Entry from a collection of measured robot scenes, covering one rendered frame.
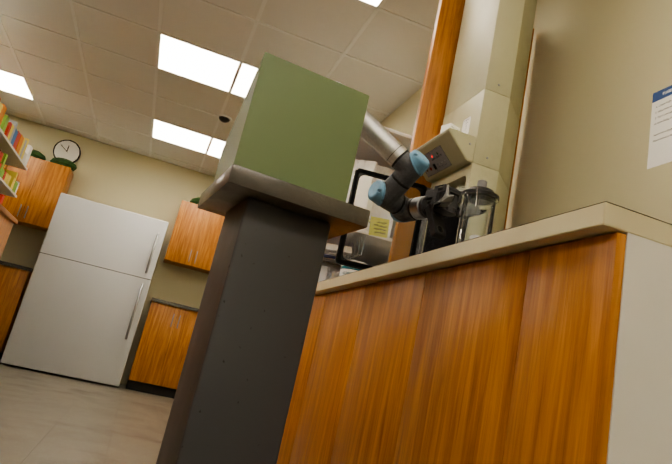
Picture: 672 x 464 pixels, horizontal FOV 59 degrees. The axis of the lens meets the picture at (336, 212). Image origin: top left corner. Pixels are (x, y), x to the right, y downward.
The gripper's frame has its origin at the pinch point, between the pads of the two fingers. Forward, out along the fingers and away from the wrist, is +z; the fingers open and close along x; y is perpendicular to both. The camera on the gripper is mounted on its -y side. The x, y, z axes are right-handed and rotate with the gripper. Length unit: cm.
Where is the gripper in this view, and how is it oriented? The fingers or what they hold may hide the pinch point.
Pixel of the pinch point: (471, 206)
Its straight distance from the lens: 179.4
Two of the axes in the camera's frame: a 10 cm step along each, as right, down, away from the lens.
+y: 2.1, -9.4, 2.6
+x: 8.1, 3.2, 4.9
